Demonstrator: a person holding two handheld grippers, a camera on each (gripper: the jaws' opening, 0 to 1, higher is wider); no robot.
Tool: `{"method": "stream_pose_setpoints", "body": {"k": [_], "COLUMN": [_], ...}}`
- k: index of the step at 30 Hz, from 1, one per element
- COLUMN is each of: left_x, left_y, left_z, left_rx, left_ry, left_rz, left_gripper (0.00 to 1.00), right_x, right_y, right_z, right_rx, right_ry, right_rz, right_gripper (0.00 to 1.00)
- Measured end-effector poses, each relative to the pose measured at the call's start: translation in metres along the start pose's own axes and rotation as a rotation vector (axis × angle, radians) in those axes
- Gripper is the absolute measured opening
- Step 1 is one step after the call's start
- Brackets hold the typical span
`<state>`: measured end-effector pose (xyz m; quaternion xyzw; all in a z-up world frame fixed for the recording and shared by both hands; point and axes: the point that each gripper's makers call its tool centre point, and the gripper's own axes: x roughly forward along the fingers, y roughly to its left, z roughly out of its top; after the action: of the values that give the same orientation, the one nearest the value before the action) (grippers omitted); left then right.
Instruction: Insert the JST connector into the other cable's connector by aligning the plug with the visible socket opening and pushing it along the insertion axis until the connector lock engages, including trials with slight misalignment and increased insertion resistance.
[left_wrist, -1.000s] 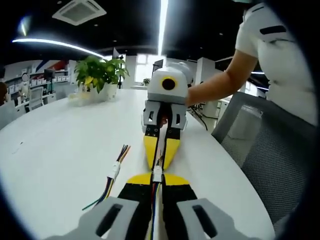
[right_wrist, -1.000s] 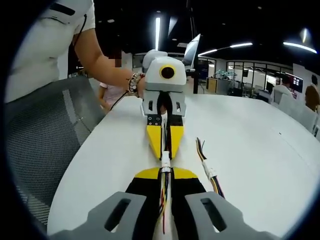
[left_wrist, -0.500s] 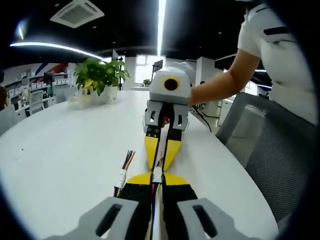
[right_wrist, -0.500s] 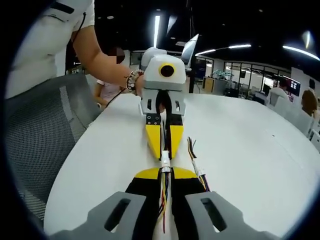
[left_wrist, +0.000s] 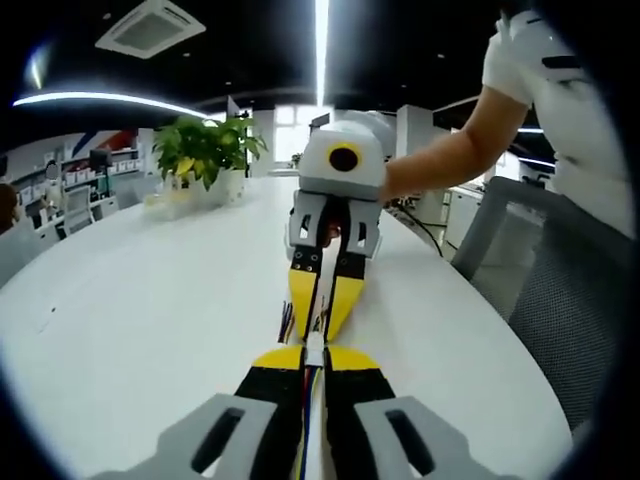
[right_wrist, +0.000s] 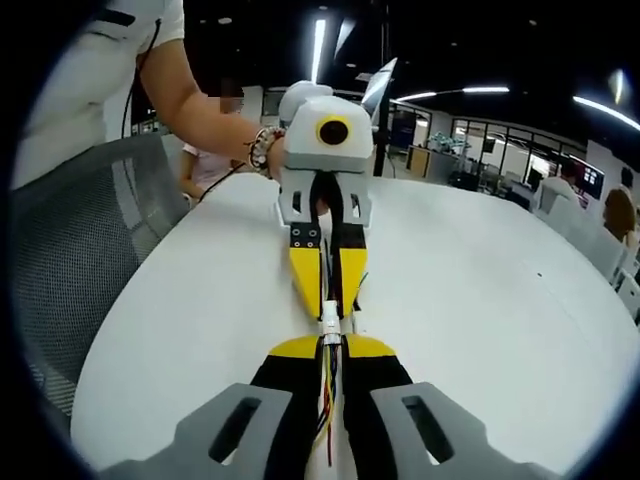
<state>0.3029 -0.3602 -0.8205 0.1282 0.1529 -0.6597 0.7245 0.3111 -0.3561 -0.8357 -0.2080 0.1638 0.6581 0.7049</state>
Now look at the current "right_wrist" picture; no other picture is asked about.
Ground person's left hand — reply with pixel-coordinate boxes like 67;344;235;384
265;136;287;181

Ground white chair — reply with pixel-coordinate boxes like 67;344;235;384
531;188;591;236

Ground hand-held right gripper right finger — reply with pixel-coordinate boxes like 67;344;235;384
343;333;562;480

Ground curved ceiling light strip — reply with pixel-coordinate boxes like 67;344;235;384
572;94;640;132

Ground beaded bracelet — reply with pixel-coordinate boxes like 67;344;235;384
243;125;287;175

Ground black cable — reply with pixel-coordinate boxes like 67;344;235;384
121;18;162;142

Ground operator person in white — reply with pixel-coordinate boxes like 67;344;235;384
12;0;187;192

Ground wooden cabinet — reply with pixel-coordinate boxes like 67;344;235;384
405;144;432;177

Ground wall monitor screens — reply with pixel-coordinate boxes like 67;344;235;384
581;166;605;197

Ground grey mesh office chair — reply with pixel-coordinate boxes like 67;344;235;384
10;133;193;419

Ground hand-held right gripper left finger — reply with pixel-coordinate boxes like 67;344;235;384
98;335;322;480

